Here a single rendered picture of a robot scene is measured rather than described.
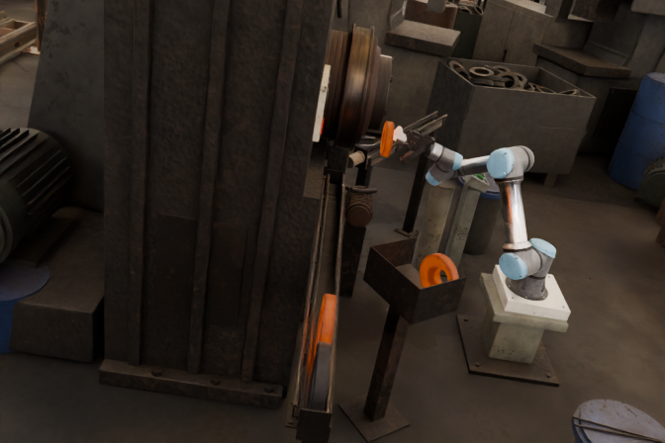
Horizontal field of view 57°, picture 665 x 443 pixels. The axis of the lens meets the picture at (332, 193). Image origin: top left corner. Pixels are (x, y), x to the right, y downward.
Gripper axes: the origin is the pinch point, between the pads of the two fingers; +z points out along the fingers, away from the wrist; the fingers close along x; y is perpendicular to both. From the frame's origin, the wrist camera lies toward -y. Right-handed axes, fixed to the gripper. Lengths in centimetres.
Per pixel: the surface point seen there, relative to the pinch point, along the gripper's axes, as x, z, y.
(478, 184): -24, -58, -10
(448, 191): -27, -47, -21
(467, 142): -163, -89, -24
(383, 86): 45, 19, 27
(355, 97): 55, 28, 22
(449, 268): 88, -20, -8
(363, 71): 52, 29, 30
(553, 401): 57, -105, -59
